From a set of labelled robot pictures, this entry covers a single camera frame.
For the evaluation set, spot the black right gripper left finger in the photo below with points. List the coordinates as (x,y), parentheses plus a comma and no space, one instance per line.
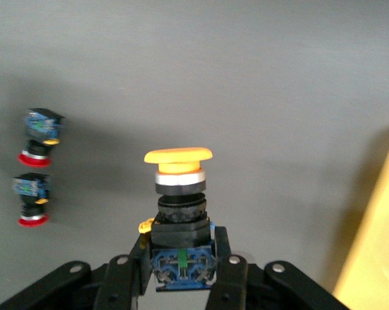
(120,277)

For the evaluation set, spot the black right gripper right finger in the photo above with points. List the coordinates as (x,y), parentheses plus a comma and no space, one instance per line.
(228,277)

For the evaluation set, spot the yellow mushroom push button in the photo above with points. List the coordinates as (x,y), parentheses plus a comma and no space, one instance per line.
(178,184)

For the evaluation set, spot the red mushroom push button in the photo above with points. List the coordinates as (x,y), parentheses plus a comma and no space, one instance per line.
(41,129)
(29,193)

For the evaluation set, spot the yellow plastic tray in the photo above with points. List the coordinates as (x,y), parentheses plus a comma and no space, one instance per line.
(375,258)

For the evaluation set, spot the dark grey table mat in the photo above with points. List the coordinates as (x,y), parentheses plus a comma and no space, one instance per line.
(213,80)

